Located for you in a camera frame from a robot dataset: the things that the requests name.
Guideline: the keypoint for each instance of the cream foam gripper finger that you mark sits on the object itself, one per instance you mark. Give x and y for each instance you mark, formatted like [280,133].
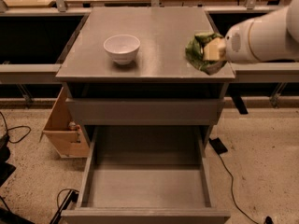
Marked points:
[215,50]

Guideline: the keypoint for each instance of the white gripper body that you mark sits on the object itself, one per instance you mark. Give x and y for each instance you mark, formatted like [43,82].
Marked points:
[238,44]

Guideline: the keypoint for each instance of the green jalapeno chip bag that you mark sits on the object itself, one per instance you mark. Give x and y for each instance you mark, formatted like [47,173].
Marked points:
[194,53]

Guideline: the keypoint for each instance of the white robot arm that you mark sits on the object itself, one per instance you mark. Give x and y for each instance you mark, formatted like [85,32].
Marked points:
[273,36]

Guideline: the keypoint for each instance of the grey drawer cabinet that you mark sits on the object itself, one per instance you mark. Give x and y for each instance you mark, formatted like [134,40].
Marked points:
[160,69]

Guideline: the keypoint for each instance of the closed grey top drawer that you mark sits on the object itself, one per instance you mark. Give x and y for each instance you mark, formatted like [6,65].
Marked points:
[145,111]

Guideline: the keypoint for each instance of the open grey middle drawer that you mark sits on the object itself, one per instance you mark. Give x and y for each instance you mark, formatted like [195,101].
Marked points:
[146,175]

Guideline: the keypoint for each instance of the white ceramic bowl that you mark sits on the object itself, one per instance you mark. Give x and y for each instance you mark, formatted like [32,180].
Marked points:
[122,49]

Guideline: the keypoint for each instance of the black power adapter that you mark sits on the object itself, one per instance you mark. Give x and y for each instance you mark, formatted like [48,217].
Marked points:
[218,146]

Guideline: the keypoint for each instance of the brown cardboard box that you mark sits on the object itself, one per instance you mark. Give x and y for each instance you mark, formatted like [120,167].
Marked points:
[63,132]

